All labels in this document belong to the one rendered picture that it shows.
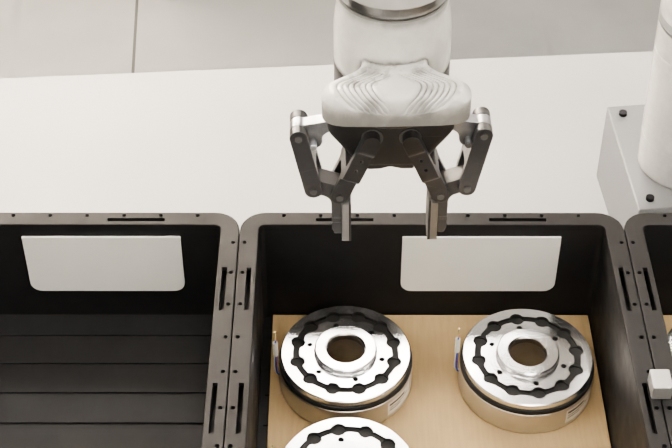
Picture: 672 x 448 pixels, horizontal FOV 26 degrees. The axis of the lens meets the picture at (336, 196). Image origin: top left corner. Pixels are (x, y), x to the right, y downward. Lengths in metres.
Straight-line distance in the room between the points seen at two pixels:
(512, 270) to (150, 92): 0.61
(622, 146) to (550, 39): 1.51
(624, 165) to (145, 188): 0.49
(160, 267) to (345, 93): 0.35
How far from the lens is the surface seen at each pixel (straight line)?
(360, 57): 0.90
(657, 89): 1.36
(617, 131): 1.47
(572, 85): 1.68
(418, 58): 0.90
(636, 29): 3.02
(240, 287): 1.09
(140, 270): 1.18
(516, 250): 1.16
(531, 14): 3.03
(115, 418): 1.15
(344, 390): 1.11
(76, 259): 1.18
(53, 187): 1.55
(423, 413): 1.14
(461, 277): 1.18
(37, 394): 1.18
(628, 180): 1.43
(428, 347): 1.19
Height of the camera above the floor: 1.70
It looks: 42 degrees down
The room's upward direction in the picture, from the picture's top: straight up
